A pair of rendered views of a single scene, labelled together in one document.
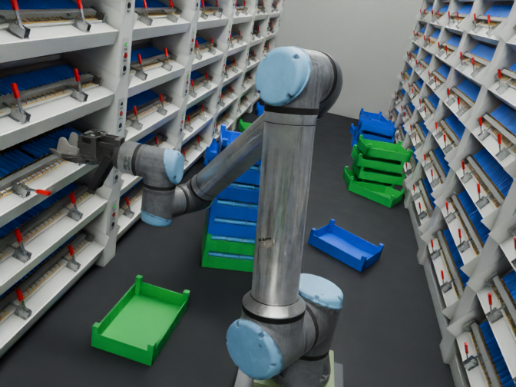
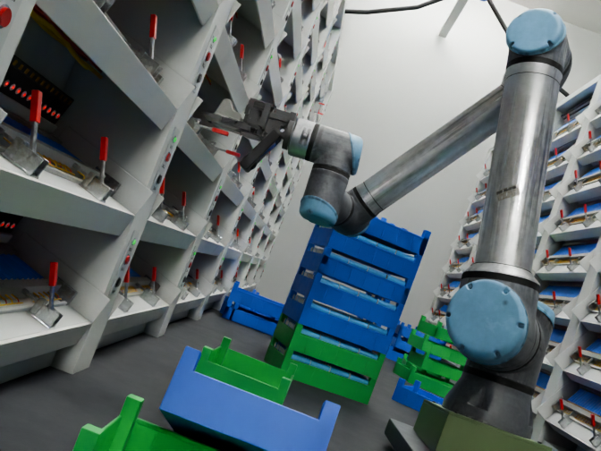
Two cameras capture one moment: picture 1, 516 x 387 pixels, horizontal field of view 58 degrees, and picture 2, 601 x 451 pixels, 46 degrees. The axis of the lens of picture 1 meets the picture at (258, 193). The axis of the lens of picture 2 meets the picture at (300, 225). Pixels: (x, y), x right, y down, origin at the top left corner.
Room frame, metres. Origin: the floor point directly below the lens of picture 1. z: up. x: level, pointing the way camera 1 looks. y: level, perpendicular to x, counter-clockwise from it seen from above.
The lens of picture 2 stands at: (-0.45, 0.42, 0.30)
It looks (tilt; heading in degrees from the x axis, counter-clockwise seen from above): 4 degrees up; 356
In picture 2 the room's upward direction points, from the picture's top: 21 degrees clockwise
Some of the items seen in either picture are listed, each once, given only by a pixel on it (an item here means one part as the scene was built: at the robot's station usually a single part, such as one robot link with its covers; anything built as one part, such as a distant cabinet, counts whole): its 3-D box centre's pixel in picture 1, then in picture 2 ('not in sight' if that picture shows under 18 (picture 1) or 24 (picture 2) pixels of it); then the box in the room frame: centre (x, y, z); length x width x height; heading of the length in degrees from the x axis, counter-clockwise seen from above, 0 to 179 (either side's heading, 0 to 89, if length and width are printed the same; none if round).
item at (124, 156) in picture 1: (129, 157); (300, 138); (1.20, 0.37, 0.59); 0.10 x 0.05 x 0.09; 173
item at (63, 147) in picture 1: (62, 147); (223, 111); (1.20, 0.56, 0.58); 0.09 x 0.03 x 0.06; 91
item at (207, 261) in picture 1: (237, 249); (318, 369); (1.76, 0.04, 0.04); 0.30 x 0.20 x 0.08; 101
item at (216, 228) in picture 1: (243, 217); (336, 320); (1.76, 0.04, 0.20); 0.30 x 0.20 x 0.08; 101
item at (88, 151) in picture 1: (102, 150); (267, 124); (1.21, 0.45, 0.59); 0.12 x 0.08 x 0.09; 83
